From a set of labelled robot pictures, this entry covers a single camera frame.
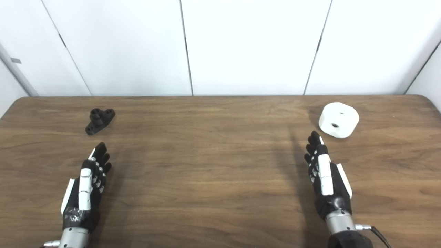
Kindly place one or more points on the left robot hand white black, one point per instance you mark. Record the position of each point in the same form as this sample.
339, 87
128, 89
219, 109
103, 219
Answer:
85, 186

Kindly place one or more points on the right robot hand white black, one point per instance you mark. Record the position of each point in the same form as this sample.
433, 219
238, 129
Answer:
325, 175

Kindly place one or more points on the round white piece with holes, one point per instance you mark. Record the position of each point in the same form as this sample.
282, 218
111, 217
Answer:
339, 119

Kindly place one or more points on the black flanged holder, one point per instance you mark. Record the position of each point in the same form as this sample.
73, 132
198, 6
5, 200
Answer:
98, 120

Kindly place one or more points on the grey wall corner post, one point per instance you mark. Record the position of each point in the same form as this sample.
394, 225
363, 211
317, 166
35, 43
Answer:
17, 74

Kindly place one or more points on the small grey post label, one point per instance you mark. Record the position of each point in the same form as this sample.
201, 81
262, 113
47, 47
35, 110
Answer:
16, 60

